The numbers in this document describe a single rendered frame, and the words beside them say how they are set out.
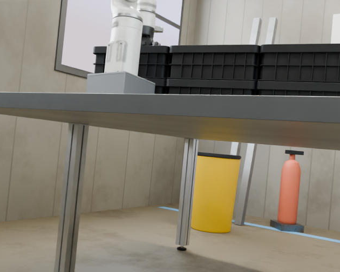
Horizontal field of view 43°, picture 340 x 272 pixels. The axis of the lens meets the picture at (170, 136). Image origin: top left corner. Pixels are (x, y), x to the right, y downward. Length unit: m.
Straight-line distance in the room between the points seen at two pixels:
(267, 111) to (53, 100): 0.52
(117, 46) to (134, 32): 0.07
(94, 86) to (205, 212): 2.07
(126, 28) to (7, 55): 1.82
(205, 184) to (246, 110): 2.45
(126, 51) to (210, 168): 1.99
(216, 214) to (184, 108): 2.43
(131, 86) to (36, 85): 1.97
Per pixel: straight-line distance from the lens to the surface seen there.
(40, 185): 3.23
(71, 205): 1.80
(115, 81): 1.21
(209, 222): 3.19
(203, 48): 1.38
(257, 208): 4.27
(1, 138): 2.99
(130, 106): 0.86
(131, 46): 1.27
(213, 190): 3.15
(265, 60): 1.32
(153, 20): 1.59
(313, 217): 4.10
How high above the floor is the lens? 0.60
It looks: 1 degrees up
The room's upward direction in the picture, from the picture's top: 5 degrees clockwise
